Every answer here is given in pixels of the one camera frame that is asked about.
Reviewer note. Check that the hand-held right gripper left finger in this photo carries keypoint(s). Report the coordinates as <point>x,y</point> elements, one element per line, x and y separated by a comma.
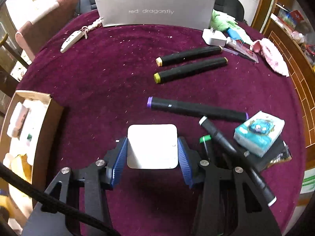
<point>120,157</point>

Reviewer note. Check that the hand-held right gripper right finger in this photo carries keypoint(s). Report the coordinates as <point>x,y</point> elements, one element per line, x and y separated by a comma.
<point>184,162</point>

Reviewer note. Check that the green capped pen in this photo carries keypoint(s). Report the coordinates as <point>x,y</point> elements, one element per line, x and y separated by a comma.
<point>205,139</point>

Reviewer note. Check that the white square box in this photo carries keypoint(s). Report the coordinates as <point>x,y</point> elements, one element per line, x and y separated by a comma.
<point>152,147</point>

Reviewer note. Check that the black marker white caps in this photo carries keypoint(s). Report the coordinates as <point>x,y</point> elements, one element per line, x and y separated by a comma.
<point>221,140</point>

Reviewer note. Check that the black marker purple caps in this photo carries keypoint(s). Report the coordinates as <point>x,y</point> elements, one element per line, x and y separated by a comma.
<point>196,109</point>

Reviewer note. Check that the brown cardboard box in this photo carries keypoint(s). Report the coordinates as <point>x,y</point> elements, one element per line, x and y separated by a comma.
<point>49,127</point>

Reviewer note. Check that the teal white tissue pack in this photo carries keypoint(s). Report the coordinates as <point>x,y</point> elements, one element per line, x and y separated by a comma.
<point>258,134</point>

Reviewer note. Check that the black gold-patterned snack packet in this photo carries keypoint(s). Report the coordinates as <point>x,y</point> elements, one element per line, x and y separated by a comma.
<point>273,157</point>

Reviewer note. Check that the white plastic bag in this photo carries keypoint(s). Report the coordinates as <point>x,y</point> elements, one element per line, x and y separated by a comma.
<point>35,120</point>

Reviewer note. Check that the yellow packet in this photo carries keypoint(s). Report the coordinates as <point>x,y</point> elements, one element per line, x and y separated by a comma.
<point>21,167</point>

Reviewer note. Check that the maroon tablecloth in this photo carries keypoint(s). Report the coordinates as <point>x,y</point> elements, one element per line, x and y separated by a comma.
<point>103,91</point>

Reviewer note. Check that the black marker yellow caps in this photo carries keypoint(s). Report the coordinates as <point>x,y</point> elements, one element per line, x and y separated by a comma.
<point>192,70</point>
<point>189,55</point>

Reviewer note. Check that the bamboo painted panel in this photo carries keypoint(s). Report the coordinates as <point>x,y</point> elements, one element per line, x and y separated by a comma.
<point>308,182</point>

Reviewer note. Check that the clear packaged pen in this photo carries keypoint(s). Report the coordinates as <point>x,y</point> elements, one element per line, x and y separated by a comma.
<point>242,49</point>

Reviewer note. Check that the white charger plug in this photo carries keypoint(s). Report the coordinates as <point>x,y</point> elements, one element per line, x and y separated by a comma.
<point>212,38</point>

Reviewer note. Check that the pink white cloth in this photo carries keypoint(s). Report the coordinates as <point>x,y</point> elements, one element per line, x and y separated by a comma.
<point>270,54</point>

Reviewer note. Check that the green plush toy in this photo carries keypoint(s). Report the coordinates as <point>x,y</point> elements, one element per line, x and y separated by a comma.
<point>221,21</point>

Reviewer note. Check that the grey rectangular cardboard box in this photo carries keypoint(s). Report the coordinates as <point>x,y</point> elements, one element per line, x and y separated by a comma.
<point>152,9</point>

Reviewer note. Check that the wooden display shelf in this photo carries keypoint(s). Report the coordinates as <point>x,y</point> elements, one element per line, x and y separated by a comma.
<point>9,54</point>

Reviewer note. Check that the wooden cabinet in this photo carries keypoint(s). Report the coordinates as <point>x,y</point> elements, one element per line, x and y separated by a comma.
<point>302,61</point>

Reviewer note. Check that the brown upholstered chair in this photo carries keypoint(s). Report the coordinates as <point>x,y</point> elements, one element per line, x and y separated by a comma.
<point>49,17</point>

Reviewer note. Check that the black leather sofa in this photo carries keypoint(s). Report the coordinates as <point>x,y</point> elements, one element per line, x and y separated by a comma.
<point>86,2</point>

